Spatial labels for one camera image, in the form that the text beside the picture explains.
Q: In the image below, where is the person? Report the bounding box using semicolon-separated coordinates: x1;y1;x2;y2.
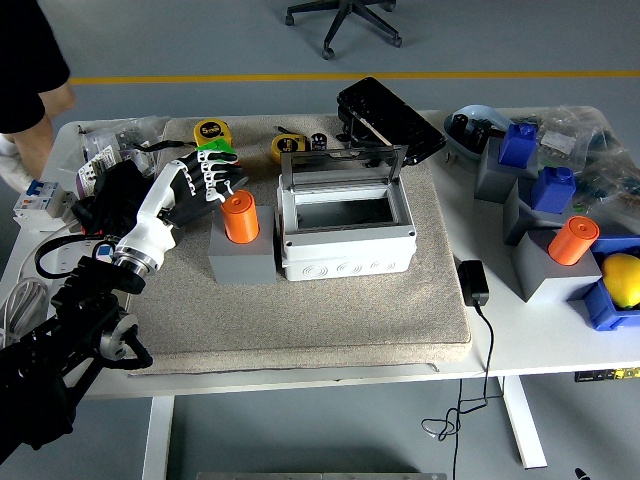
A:
0;0;79;194

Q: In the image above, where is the black folded cloth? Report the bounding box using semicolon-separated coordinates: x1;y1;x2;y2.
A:
72;159;151;236

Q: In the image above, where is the yellow tape measure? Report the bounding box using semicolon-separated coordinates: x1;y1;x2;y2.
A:
193;118;236;149
271;132;309;165

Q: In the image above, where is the blue bottle-shaped block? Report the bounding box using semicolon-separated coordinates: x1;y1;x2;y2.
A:
530;165;577;212
498;122;539;169

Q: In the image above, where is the light blue bowl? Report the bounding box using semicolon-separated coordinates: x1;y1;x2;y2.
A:
443;103;516;164

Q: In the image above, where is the grey block with round hole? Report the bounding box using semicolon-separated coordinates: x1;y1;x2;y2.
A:
208;204;279;286

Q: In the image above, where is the black office chair base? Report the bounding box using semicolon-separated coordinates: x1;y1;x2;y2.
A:
283;0;404;61

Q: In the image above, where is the white power strip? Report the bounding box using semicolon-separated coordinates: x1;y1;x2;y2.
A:
29;234;116;286

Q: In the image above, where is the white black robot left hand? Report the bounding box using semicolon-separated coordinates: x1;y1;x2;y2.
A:
116;149;250;265

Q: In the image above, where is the white coiled cable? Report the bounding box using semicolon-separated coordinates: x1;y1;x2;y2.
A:
0;222;81;346

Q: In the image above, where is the black wrist strap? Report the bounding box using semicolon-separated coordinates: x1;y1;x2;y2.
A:
132;139;197;154

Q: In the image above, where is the white table leg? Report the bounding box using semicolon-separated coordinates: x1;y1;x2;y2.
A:
497;375;547;470
142;397;176;480

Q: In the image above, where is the white circuit breaker blue switch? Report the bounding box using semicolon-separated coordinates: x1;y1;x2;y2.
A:
12;178;76;234

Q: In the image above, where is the hinged windowed box lid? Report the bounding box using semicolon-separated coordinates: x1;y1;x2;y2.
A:
278;143;410;190

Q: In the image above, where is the black adapter cord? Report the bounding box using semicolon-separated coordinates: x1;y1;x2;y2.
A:
422;302;496;480

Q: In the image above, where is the clear bag of parts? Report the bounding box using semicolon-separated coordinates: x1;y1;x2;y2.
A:
77;115;171;176

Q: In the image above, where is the black hard case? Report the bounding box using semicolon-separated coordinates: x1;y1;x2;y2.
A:
335;75;448;167

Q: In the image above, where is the black electronic part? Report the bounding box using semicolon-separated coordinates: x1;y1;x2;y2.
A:
469;122;495;150

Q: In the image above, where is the grey plastic junction box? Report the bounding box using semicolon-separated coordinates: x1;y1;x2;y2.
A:
276;143;419;282

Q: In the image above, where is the white purple circuit breaker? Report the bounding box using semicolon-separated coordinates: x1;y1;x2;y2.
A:
74;144;126;201

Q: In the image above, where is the blue plastic bin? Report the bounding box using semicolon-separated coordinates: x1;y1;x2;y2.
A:
580;234;640;332

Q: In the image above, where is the yellow lemon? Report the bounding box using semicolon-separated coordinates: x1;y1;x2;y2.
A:
599;252;640;309

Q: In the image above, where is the clear bag of components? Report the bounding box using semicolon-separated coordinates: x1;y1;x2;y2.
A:
569;149;640;236
509;103;629;161

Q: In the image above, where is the black power adapter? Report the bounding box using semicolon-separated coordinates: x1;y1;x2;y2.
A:
457;259;492;308

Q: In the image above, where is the black table control panel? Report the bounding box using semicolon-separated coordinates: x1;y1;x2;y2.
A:
573;367;640;384

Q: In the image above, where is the grey-brown mat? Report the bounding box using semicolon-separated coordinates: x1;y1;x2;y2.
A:
124;114;474;377

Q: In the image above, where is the orange cylinder battery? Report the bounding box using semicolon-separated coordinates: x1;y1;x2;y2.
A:
221;189;260;245
547;215;600;266

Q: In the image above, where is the grey holder block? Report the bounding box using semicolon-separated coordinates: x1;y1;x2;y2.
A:
502;177;576;247
473;137;541;204
510;228;604;304

